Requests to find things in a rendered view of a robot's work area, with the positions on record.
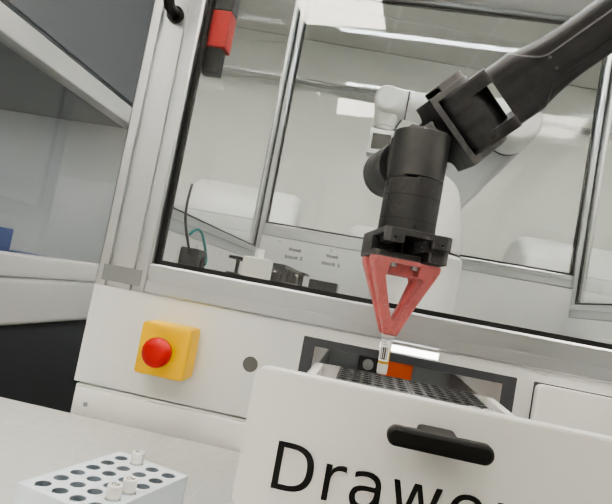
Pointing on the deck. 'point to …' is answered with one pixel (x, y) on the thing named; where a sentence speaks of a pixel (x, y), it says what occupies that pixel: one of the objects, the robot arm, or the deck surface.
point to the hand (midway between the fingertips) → (389, 326)
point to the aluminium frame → (149, 211)
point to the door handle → (173, 11)
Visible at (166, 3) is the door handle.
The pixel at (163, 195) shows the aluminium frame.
